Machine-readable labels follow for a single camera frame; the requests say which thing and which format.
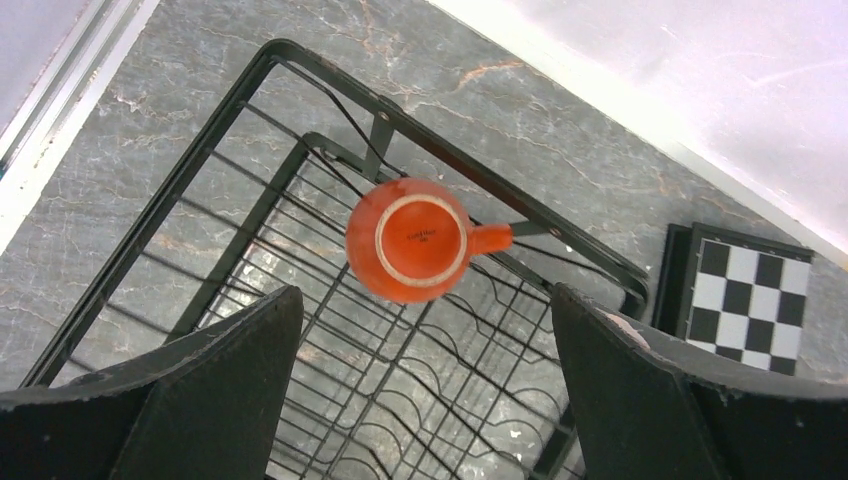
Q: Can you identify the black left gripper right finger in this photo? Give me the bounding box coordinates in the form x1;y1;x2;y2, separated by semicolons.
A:
551;283;847;479

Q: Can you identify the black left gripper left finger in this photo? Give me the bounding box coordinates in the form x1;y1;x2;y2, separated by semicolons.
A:
1;286;304;479

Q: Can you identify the orange mug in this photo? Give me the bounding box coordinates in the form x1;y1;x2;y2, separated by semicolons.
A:
345;177;514;304

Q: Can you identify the black dish rack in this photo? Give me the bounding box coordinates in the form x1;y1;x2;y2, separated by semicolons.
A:
260;133;588;479

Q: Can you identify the black white chessboard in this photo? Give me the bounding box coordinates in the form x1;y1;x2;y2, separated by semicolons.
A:
651;223;815;376

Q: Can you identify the black wire basket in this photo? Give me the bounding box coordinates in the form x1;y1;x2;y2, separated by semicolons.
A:
19;38;651;480

